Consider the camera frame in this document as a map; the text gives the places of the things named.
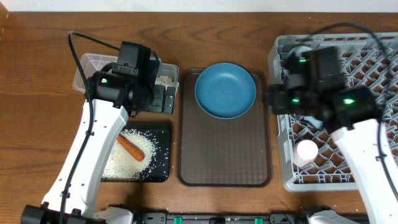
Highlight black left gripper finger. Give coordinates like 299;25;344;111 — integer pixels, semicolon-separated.
150;85;165;113
163;86;176;114

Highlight white paper tissue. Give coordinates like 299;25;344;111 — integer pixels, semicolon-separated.
155;76;176;88

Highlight light blue bowl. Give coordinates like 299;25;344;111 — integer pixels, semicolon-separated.
284;45;312;63

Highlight light blue cup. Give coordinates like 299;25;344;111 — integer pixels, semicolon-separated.
303;116;323;129

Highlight orange carrot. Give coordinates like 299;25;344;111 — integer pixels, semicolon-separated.
117;134;145;162

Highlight pink cup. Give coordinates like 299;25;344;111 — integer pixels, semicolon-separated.
293;139;318;167

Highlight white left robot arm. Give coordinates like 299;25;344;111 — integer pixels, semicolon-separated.
21;41;161;223

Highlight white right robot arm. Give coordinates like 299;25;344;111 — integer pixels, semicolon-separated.
267;46;397;223

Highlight clear plastic waste bin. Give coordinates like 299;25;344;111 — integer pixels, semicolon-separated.
72;53;179;93

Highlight grey dishwasher rack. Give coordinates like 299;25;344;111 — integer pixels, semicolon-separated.
268;32;397;192

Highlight dark blue plate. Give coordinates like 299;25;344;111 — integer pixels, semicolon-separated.
194;63;257;119

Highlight brown serving tray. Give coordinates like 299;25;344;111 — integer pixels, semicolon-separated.
177;68;272;187

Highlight black plastic tray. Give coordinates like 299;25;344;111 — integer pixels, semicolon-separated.
101;121;173;183

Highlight spilled white rice grains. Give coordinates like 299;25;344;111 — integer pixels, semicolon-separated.
101;129;170;182

